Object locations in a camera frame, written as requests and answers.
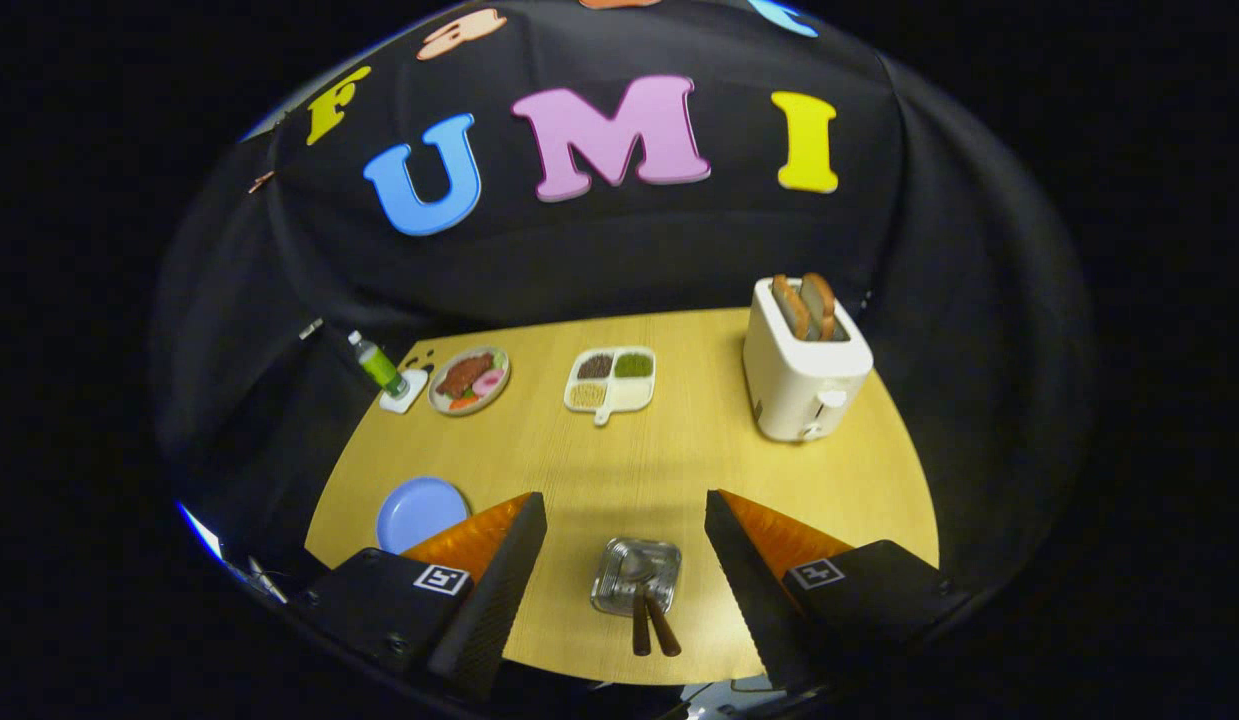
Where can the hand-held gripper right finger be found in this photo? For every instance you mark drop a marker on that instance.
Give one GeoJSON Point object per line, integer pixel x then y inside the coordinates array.
{"type": "Point", "coordinates": [754, 600]}

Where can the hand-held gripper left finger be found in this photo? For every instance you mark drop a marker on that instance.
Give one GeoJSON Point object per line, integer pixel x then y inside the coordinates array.
{"type": "Point", "coordinates": [494, 610]}

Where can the square metal basket tray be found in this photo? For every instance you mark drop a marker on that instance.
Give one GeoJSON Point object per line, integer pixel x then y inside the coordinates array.
{"type": "Point", "coordinates": [664, 560]}

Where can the blue plate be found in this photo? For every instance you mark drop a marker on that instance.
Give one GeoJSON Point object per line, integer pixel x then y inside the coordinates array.
{"type": "Point", "coordinates": [419, 510]}

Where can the white toaster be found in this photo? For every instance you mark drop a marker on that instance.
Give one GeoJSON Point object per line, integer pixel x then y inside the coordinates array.
{"type": "Point", "coordinates": [799, 385]}

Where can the white square coaster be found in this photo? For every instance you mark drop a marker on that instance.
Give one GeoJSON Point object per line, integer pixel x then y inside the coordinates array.
{"type": "Point", "coordinates": [404, 400]}

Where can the plate of toy food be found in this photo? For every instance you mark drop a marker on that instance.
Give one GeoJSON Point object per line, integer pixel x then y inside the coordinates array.
{"type": "Point", "coordinates": [469, 380]}

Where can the white divided bean tray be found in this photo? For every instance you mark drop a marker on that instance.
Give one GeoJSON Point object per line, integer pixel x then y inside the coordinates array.
{"type": "Point", "coordinates": [629, 395]}

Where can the green drink bottle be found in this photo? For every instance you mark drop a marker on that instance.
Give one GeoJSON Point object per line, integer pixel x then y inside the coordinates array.
{"type": "Point", "coordinates": [377, 365]}

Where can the toast slice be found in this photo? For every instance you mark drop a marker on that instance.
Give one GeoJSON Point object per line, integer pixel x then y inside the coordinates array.
{"type": "Point", "coordinates": [791, 305]}
{"type": "Point", "coordinates": [821, 300]}

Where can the white clothes peg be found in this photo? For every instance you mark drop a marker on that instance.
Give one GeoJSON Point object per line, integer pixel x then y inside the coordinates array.
{"type": "Point", "coordinates": [311, 328]}

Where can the pink clothes peg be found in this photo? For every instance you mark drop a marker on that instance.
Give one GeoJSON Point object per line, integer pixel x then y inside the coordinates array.
{"type": "Point", "coordinates": [261, 181]}

